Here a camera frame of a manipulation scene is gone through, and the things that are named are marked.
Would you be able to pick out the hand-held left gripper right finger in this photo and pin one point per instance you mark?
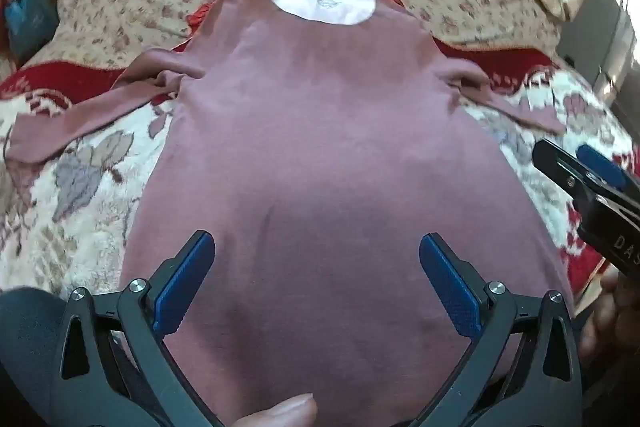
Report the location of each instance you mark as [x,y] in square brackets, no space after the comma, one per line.
[450,287]

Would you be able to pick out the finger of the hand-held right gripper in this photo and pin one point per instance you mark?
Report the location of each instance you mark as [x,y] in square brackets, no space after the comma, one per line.
[560,167]
[602,169]

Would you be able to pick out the red and white plush blanket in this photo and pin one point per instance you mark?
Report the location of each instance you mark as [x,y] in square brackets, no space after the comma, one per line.
[75,217]

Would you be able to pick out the person's left hand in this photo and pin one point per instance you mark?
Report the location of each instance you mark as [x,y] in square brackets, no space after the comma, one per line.
[280,412]

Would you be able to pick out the blue cloth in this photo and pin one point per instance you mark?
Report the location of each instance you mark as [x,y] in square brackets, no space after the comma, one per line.
[27,17]

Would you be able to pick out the grey furniture panel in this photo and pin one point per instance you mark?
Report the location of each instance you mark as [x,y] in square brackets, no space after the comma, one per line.
[605,37]

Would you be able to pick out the mauve shirt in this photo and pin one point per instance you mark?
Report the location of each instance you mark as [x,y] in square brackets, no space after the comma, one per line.
[320,157]

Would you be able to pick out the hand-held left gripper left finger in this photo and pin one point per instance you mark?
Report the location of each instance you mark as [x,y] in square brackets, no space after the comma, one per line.
[182,287]

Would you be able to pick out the person's right hand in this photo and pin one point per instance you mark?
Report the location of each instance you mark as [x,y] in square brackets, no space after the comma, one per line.
[610,312]

